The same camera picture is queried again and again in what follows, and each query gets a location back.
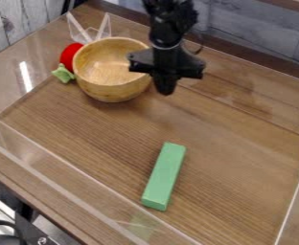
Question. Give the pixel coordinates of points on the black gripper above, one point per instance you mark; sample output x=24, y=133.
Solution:
x=167, y=65

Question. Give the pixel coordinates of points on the green rectangular stick block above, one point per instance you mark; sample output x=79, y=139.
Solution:
x=159, y=187

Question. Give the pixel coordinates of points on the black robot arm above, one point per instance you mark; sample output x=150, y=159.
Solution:
x=171, y=19

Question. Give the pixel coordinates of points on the brown wooden bowl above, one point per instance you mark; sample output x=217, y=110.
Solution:
x=102, y=70

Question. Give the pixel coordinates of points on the red plush tomato toy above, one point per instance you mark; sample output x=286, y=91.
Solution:
x=64, y=71

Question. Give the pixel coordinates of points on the clear acrylic table barrier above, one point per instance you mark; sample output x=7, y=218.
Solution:
x=82, y=164

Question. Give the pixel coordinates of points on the clear acrylic corner bracket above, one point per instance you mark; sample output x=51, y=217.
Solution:
x=87, y=35

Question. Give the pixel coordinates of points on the black table clamp mount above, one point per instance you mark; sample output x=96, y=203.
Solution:
x=32, y=234

